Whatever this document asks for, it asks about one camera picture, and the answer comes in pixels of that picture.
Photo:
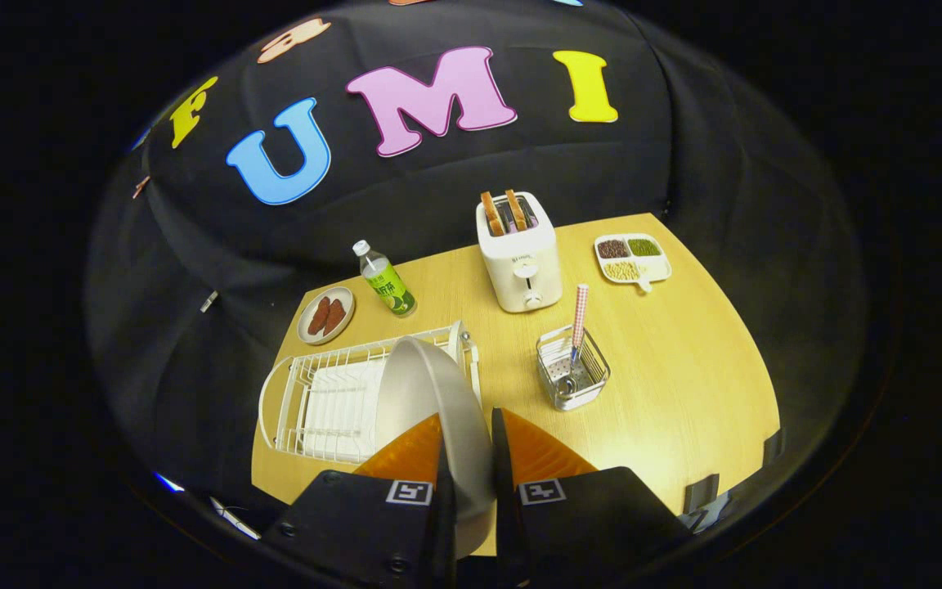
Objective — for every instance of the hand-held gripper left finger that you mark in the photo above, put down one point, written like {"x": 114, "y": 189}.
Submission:
{"x": 444, "y": 523}

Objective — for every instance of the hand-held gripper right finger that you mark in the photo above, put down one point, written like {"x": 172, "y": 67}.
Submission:
{"x": 504, "y": 507}

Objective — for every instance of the white plate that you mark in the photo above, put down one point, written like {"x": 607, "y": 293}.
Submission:
{"x": 430, "y": 384}

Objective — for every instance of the white divided dish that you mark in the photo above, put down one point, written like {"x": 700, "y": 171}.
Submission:
{"x": 655, "y": 268}

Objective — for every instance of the white drip tray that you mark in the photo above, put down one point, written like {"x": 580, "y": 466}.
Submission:
{"x": 340, "y": 409}

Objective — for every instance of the white desktop device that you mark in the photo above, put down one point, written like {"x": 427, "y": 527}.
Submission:
{"x": 234, "y": 518}

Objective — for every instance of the red sausage piece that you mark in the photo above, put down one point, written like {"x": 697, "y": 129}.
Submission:
{"x": 319, "y": 316}
{"x": 334, "y": 316}

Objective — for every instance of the white toaster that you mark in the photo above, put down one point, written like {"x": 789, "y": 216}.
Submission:
{"x": 520, "y": 270}

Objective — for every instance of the green label drink bottle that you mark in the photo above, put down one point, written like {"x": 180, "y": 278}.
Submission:
{"x": 389, "y": 286}

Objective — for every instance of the small grey saucer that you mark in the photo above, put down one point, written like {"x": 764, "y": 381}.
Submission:
{"x": 340, "y": 293}

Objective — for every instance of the pile of yellow soybeans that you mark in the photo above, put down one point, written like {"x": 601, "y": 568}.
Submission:
{"x": 622, "y": 271}

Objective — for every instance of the computer monitor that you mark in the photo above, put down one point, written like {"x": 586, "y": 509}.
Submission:
{"x": 168, "y": 483}

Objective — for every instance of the pile of red beans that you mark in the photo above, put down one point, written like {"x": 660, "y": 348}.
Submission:
{"x": 613, "y": 249}

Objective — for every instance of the brown toast slice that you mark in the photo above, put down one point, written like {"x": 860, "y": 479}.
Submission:
{"x": 492, "y": 214}
{"x": 516, "y": 210}

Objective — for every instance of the pile of green beans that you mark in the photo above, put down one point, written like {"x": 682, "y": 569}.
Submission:
{"x": 644, "y": 247}

